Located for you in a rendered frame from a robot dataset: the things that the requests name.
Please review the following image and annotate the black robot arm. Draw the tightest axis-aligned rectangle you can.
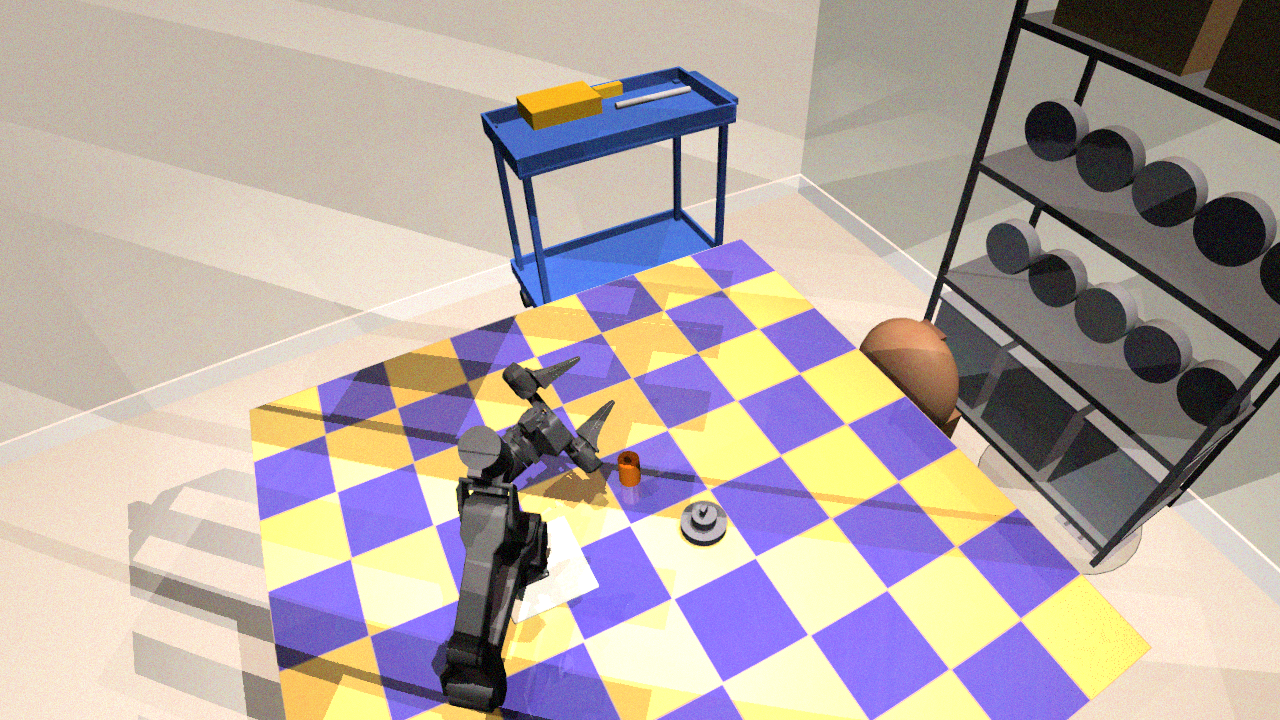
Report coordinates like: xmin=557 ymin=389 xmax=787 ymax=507
xmin=439 ymin=406 xmax=572 ymax=714

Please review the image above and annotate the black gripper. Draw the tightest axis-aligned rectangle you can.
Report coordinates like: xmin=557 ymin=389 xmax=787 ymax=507
xmin=502 ymin=356 xmax=614 ymax=473

